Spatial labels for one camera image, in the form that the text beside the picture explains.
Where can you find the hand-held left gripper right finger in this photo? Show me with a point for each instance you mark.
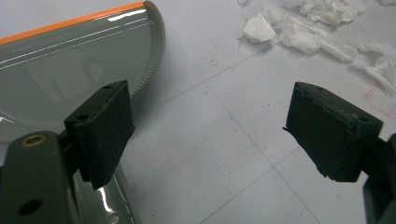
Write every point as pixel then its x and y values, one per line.
pixel 330 137

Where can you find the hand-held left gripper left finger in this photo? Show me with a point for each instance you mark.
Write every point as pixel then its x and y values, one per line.
pixel 101 137

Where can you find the pile of white tissue scraps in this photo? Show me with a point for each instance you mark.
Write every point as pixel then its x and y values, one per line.
pixel 308 40

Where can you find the grey dustpan with orange edge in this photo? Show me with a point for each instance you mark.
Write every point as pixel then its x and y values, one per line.
pixel 77 62

